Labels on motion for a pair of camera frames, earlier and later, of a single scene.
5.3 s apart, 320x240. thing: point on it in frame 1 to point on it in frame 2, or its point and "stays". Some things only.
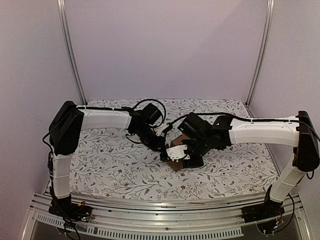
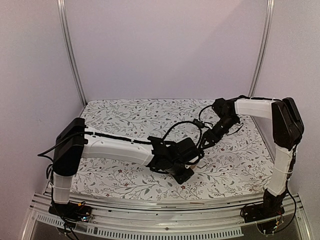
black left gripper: [161, 142] to [181, 179]
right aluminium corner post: [270, 14] stays
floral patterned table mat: [117, 164] stays
